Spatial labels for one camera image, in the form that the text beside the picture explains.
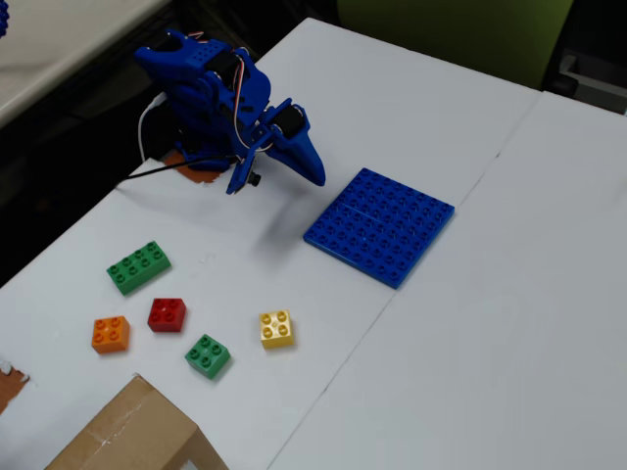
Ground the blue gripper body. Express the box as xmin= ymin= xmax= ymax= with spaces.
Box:
xmin=258 ymin=97 xmax=314 ymax=149

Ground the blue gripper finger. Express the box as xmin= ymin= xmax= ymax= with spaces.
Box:
xmin=299 ymin=127 xmax=327 ymax=187
xmin=266 ymin=141 xmax=323 ymax=187

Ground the green 2x2 toy block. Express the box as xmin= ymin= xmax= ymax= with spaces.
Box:
xmin=184 ymin=333 xmax=232 ymax=381

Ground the yellow 2x2 toy block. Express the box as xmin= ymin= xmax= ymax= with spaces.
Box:
xmin=258 ymin=309 xmax=296 ymax=351

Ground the green 2x4 toy block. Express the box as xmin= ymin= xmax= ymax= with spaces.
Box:
xmin=106 ymin=240 xmax=172 ymax=297

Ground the red 2x2 toy block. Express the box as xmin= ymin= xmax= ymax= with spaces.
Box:
xmin=147 ymin=297 xmax=188 ymax=334

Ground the orange 2x2 toy block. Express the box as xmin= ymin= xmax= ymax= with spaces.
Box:
xmin=91 ymin=315 xmax=132 ymax=355

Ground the green chair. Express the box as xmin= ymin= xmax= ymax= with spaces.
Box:
xmin=337 ymin=0 xmax=574 ymax=92

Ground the white side table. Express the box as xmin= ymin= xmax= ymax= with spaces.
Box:
xmin=0 ymin=0 xmax=172 ymax=128

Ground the brown cardboard box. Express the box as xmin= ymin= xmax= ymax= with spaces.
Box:
xmin=43 ymin=374 xmax=229 ymax=470

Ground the red white servo wire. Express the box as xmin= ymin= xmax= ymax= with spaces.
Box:
xmin=229 ymin=48 xmax=273 ymax=165

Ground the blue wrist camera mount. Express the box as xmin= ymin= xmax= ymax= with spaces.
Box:
xmin=225 ymin=139 xmax=264 ymax=196

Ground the blue 8x8 base plate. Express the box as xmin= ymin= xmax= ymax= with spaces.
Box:
xmin=302 ymin=166 xmax=457 ymax=291

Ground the black cable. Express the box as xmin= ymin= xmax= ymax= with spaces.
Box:
xmin=113 ymin=155 xmax=241 ymax=187

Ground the white cable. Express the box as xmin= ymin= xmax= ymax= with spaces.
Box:
xmin=137 ymin=95 xmax=170 ymax=163

